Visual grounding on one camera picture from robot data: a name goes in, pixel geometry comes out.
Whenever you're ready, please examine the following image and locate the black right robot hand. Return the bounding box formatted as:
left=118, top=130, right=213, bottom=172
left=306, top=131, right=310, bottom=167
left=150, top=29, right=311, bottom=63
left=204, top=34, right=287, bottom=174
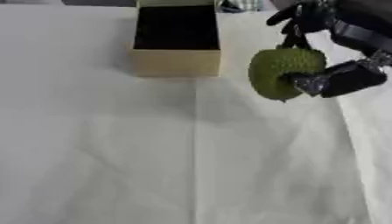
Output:
left=264, top=0, right=392, bottom=99

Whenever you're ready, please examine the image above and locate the green spiky toy fruit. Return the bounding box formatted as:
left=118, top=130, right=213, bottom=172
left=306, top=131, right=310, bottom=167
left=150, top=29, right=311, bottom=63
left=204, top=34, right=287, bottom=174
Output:
left=246, top=46, right=330, bottom=102

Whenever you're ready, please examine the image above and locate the tan cardboard box black inside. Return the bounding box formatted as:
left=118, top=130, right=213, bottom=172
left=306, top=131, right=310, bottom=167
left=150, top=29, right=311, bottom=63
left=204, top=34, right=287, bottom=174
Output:
left=127, top=0, right=224, bottom=78

